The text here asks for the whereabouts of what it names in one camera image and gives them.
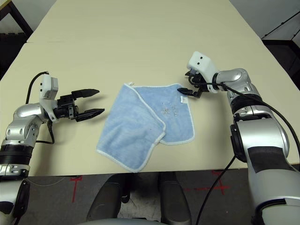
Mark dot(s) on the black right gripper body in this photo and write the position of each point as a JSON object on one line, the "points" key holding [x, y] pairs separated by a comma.
{"points": [[201, 90]]}

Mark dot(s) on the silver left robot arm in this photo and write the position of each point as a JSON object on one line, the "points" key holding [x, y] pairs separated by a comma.
{"points": [[23, 117]]}

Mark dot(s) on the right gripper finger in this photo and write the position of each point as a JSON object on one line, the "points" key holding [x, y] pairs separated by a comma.
{"points": [[186, 92], [189, 73]]}

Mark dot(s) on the light blue towel white trim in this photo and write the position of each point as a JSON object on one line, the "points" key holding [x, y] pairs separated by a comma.
{"points": [[131, 133]]}

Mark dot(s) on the black cabinet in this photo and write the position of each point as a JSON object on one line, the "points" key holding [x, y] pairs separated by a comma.
{"points": [[286, 56]]}

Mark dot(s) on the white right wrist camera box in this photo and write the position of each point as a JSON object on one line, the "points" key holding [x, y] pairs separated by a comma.
{"points": [[201, 62]]}

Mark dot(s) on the grey robot torso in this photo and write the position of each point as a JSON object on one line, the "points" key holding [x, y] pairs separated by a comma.
{"points": [[117, 222]]}

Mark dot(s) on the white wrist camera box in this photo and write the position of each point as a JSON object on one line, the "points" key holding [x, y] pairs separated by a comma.
{"points": [[48, 86], [201, 62]]}

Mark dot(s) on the side table black frame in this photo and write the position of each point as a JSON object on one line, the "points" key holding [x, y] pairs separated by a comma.
{"points": [[22, 20]]}

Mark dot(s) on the black tripod stand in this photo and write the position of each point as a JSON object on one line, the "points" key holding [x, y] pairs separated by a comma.
{"points": [[281, 25]]}

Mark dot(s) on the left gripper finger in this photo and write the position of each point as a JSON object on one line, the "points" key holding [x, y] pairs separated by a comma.
{"points": [[89, 114], [84, 93]]}

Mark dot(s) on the black foam floor mat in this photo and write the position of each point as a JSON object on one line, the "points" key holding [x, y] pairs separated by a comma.
{"points": [[9, 51]]}

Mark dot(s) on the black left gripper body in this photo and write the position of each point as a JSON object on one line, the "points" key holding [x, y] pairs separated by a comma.
{"points": [[65, 107]]}

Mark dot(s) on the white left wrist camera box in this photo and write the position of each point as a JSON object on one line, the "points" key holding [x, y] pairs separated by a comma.
{"points": [[48, 86]]}

